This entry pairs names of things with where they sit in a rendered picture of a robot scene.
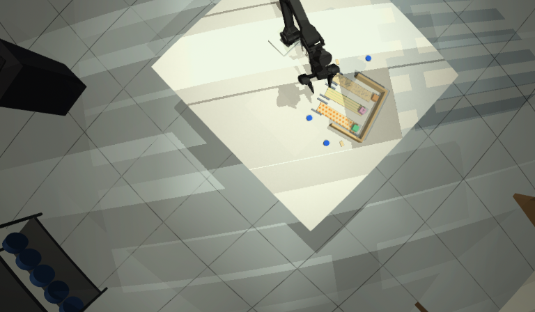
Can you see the tan strip with orange dots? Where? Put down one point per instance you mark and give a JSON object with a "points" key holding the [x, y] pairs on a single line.
{"points": [[327, 111]]}

